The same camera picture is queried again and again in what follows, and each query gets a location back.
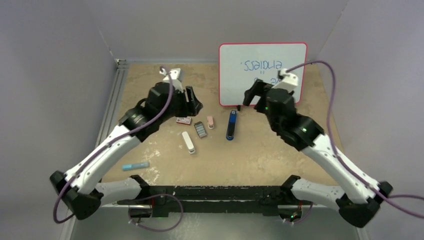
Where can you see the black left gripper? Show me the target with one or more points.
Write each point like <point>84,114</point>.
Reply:
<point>191,107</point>

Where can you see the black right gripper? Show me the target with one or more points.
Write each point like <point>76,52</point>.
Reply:
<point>259,88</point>

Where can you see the pink white eraser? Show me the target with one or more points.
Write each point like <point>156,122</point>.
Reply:
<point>210,122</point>

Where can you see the blue lighter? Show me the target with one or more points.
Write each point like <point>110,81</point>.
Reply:
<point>230,133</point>

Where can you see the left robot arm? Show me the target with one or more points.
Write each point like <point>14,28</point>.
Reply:
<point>80,187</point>

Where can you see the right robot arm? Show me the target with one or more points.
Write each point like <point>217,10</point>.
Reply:
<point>356,197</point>

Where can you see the pink framed whiteboard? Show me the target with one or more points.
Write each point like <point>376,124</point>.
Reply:
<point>240,64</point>

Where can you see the light blue marker pen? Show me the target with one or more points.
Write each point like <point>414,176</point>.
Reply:
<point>135,166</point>

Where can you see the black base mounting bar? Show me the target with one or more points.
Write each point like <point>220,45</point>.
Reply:
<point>267,200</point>

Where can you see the left aluminium rail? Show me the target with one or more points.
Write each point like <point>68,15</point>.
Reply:
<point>113,105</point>

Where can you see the aluminium rail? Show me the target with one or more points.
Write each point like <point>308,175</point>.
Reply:
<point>115,211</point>
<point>113,105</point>

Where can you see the front aluminium rail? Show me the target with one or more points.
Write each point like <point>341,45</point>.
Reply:
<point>115,211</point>

